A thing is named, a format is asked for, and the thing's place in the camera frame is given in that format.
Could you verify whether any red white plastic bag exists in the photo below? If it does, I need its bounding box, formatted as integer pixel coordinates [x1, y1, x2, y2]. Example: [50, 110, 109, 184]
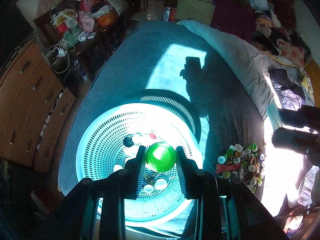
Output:
[51, 9, 78, 34]

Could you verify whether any pink dotted pillow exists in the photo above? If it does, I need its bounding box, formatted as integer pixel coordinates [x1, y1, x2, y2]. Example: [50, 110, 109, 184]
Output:
[277, 39, 304, 68]

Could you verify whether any blue bed blanket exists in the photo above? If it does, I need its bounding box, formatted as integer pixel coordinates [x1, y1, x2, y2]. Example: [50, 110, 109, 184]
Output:
[57, 21, 264, 194]

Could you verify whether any black bottle cap in basket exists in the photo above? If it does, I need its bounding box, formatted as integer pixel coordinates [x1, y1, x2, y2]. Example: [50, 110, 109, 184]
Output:
[123, 137, 134, 147]

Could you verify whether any white cap in basket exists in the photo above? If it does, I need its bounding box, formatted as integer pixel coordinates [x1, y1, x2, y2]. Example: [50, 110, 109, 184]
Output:
[155, 178, 168, 190]

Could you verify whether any cyan perforated plastic basket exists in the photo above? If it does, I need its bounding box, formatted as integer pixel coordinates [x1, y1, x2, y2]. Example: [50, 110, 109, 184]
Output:
[75, 89, 203, 226]

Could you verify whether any cardboard box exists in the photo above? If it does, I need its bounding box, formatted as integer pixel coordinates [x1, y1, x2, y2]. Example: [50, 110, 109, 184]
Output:
[175, 0, 215, 25]

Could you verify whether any cluttered side table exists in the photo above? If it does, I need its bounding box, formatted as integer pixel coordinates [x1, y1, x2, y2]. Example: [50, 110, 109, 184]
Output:
[34, 0, 130, 79]

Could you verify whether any white cap blue rim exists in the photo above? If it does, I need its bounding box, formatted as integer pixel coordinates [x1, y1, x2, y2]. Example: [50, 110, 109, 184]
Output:
[217, 156, 226, 165]

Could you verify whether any red wrapper bar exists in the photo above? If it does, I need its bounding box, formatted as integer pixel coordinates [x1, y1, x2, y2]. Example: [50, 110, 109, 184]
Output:
[215, 164, 238, 173]

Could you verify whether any white power strip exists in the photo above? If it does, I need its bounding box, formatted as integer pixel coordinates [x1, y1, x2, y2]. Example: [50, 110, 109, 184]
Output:
[56, 48, 68, 57]

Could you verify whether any green plastic bottle cap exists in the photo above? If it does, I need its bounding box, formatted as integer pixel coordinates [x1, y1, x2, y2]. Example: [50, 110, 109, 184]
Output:
[145, 142, 177, 172]

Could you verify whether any dark navy puffer jacket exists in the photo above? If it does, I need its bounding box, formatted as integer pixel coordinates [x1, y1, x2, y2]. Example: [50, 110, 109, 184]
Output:
[269, 68, 305, 111]

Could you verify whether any wooden drawer cabinet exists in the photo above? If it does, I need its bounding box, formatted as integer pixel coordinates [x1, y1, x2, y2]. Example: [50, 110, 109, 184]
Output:
[1, 40, 75, 172]

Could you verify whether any grey duvet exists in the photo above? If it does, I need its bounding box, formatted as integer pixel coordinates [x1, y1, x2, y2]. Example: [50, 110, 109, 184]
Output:
[178, 20, 315, 119]

